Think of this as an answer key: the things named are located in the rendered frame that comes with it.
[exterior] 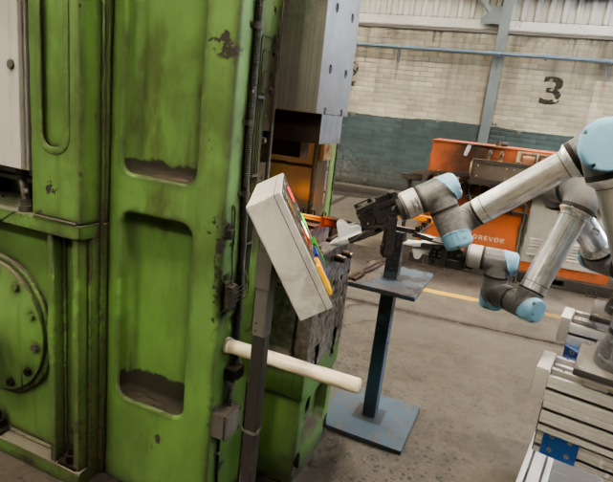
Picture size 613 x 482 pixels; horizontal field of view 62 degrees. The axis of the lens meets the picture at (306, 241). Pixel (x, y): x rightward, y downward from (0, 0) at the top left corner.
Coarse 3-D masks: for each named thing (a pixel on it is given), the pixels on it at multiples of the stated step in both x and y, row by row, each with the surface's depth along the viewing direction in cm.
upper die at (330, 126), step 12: (276, 120) 167; (288, 120) 166; (300, 120) 164; (312, 120) 162; (324, 120) 164; (336, 120) 173; (276, 132) 168; (288, 132) 166; (300, 132) 165; (312, 132) 163; (324, 132) 166; (336, 132) 176
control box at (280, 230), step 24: (264, 192) 114; (288, 192) 122; (264, 216) 105; (288, 216) 105; (264, 240) 106; (288, 240) 106; (288, 264) 108; (312, 264) 108; (288, 288) 109; (312, 288) 109; (312, 312) 111
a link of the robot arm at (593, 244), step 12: (552, 192) 154; (552, 204) 160; (588, 228) 166; (600, 228) 169; (588, 240) 170; (600, 240) 170; (588, 252) 175; (600, 252) 172; (588, 264) 179; (600, 264) 175
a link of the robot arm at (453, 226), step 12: (456, 204) 130; (432, 216) 131; (444, 216) 129; (456, 216) 129; (468, 216) 135; (444, 228) 129; (456, 228) 128; (468, 228) 130; (444, 240) 131; (456, 240) 128; (468, 240) 129
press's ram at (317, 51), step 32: (288, 0) 153; (320, 0) 149; (352, 0) 165; (288, 32) 155; (320, 32) 151; (352, 32) 171; (288, 64) 157; (320, 64) 153; (352, 64) 177; (288, 96) 159; (320, 96) 157
